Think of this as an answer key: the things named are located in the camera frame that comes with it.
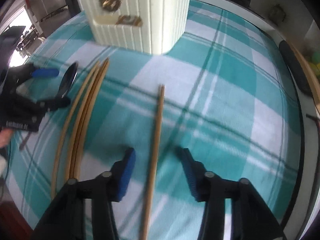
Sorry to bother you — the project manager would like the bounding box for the dark wooden chopstick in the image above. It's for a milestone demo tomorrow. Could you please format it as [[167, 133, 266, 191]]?
[[139, 85, 165, 240]]

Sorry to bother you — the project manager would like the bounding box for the wooden cutting board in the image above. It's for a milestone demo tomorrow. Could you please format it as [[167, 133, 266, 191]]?
[[288, 42, 320, 107]]

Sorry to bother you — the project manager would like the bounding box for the teal plaid tablecloth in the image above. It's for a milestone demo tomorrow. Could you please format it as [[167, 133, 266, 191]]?
[[4, 0, 304, 240]]

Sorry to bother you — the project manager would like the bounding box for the person left hand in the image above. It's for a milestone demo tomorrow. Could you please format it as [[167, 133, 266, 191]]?
[[0, 128, 15, 148]]

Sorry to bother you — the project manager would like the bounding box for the yellow green produce bag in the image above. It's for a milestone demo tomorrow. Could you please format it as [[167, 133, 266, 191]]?
[[303, 46, 320, 80]]

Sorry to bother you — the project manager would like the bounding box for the grey refrigerator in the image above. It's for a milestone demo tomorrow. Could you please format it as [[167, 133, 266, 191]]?
[[26, 0, 72, 37]]

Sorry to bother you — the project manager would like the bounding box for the cream utensil holder box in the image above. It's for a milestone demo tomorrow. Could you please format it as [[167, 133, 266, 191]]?
[[80, 0, 190, 55]]

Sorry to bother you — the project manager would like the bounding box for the red stool cushion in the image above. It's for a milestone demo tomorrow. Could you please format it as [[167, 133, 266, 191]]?
[[0, 201, 33, 240]]

